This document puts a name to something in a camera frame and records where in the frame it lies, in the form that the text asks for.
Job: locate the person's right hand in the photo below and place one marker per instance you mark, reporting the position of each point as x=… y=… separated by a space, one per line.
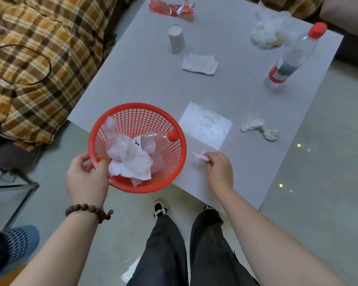
x=220 y=175

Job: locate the person's left hand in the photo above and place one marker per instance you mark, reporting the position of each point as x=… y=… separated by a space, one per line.
x=85 y=184

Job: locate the person's left thumb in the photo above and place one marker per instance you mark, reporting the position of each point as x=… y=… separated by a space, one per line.
x=102 y=172

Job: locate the person's right thumb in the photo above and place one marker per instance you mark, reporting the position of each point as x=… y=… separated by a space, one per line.
x=209 y=168

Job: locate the small white tissue scrap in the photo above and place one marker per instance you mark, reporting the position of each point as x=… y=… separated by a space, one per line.
x=200 y=156

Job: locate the red mesh plastic basket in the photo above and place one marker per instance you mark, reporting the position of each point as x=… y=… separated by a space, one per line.
x=155 y=122

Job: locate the person's right forearm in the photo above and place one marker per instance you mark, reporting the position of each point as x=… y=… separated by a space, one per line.
x=265 y=241

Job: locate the person's left forearm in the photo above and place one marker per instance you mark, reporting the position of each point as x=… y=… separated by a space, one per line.
x=62 y=250

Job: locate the large crumpled white tissue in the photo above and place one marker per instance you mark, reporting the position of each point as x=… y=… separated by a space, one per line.
x=128 y=159

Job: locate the black and white right shoe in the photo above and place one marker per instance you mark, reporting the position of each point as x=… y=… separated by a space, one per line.
x=209 y=207

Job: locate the black and white shoe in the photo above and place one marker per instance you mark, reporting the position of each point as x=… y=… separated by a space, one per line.
x=209 y=207
x=160 y=208

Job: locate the flat clear plastic sheet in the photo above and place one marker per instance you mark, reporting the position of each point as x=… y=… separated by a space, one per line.
x=205 y=125

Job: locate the crumpled clear plastic wrap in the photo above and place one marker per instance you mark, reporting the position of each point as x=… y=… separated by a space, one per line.
x=109 y=126

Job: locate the crushed clear bottle red cap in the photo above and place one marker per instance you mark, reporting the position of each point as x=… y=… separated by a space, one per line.
x=150 y=141

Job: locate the twisted crumpled white tissue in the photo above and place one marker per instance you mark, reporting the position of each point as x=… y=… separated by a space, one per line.
x=253 y=124

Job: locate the black and white left shoe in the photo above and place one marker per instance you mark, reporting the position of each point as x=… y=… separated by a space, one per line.
x=160 y=208

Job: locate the black trousers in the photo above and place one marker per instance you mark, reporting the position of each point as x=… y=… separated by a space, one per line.
x=167 y=253

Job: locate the white paper scrap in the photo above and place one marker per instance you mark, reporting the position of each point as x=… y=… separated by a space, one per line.
x=130 y=271

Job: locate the flat white napkin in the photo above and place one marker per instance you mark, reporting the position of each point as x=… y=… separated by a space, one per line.
x=200 y=64

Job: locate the brown plaid sofa cover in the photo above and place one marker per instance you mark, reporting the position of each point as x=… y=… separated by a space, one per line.
x=32 y=71

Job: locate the white paper cup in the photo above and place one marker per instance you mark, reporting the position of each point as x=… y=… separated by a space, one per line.
x=176 y=38

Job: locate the tall clear bottle red cap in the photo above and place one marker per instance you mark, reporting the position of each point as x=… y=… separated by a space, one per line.
x=289 y=61

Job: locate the orange wooden board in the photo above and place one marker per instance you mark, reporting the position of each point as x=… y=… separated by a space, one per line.
x=6 y=278

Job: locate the crumpled clear plastic bag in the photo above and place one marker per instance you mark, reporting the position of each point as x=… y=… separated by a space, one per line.
x=270 y=31

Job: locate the red snack wrapper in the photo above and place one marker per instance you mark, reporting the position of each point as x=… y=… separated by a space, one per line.
x=167 y=7

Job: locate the brown plaid cushion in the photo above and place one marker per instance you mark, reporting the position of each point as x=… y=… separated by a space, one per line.
x=295 y=5

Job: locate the beige sofa cushion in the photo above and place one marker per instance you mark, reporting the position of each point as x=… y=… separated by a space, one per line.
x=346 y=11

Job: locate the grey metal frame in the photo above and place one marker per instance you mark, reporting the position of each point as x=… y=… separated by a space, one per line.
x=24 y=195

